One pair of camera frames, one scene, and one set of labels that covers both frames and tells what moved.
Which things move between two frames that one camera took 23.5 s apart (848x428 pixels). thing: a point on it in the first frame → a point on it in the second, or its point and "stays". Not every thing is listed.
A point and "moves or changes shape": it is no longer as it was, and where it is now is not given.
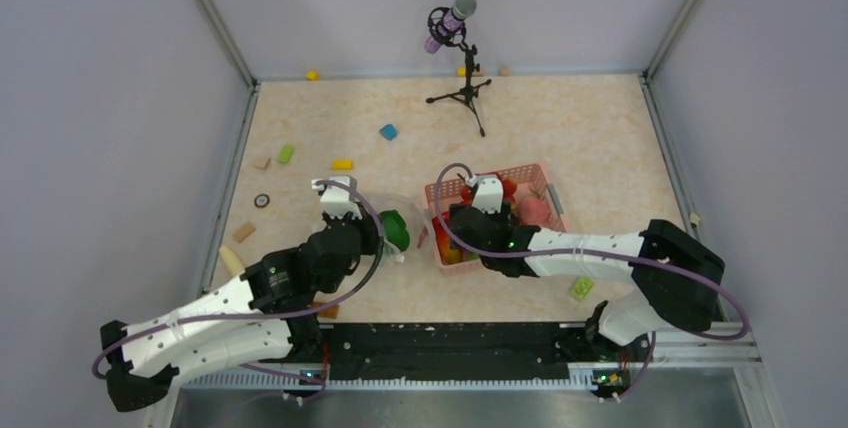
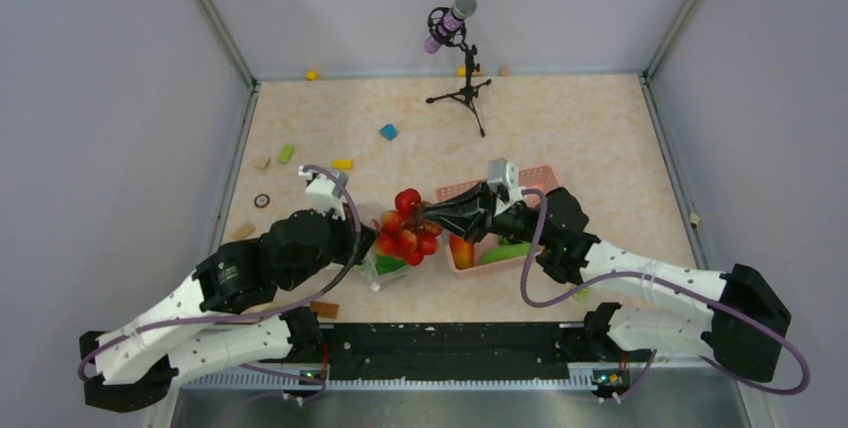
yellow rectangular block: x=342 y=164 stays
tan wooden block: x=244 y=232 stays
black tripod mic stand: x=469 y=93 stays
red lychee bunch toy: x=509 y=188 moves or changes shape
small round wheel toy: x=261 y=200 stays
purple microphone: x=463 y=7 stays
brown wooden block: x=328 y=313 stays
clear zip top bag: x=419 y=252 moves or changes shape
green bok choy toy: x=395 y=229 → x=386 y=264
